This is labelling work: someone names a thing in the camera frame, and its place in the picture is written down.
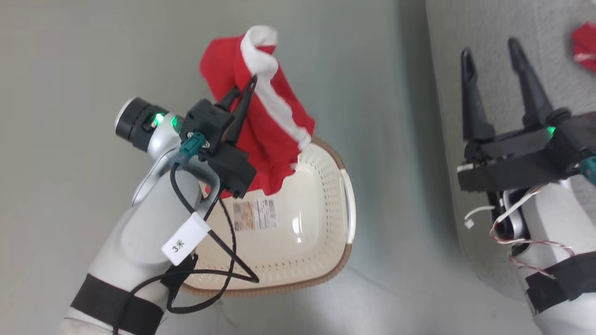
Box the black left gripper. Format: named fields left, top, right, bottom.
left=179, top=74, right=258, bottom=150

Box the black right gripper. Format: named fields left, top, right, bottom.
left=461, top=38, right=596, bottom=176

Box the red garment with white trim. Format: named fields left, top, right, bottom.
left=199, top=25, right=316, bottom=200

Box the grey fabric sofa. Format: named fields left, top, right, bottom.
left=425, top=0, right=596, bottom=303

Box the printed label sticker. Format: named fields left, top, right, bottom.
left=232, top=199, right=279, bottom=232

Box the cream perforated laundry basket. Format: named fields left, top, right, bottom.
left=179, top=136, right=357, bottom=298

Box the teal cable connector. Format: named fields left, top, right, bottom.
left=580, top=156, right=596, bottom=185
left=179, top=132, right=208, bottom=159

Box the thin black cable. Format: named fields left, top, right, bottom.
left=113, top=163, right=260, bottom=335

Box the white wire with plug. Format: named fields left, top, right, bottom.
left=464, top=205, right=495, bottom=229

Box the white cable tag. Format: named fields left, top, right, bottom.
left=162, top=213, right=210, bottom=266

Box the red white twisted wire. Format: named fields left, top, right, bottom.
left=489, top=184, right=576, bottom=280

